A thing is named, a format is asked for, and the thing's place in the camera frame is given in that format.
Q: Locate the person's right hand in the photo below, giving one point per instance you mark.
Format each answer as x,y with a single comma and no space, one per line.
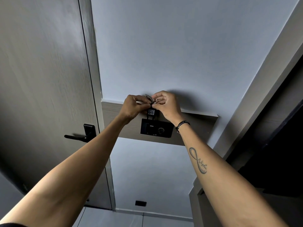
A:
169,107

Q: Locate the person's left hand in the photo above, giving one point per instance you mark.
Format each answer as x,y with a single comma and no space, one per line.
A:
129,108

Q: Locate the person's right thumb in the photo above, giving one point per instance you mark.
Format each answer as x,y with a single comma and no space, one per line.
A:
158,106

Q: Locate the person's left thumb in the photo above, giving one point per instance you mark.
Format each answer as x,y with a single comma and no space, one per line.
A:
145,107

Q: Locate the black key tag white label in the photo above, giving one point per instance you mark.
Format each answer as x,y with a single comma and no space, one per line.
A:
151,112

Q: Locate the person's left forearm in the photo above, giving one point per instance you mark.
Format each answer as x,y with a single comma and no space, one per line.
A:
71,177

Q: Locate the person's right forearm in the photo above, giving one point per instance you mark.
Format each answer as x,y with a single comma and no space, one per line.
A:
222,182

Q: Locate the grey wooden door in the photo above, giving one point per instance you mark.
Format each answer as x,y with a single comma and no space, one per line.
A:
42,80

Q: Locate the dark wooden wardrobe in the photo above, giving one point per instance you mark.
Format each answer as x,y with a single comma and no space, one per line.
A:
272,151

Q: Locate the black sleeve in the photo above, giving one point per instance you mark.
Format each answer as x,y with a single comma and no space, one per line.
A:
11,225

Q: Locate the black wall card switch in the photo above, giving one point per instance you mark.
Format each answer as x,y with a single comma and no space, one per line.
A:
161,130

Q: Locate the wooden wall panel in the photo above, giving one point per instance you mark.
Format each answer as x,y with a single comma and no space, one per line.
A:
198,128

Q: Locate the grey door frame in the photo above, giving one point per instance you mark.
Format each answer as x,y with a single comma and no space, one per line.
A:
93,56

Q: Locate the black wall outlet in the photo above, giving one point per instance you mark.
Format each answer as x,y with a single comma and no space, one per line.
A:
140,203

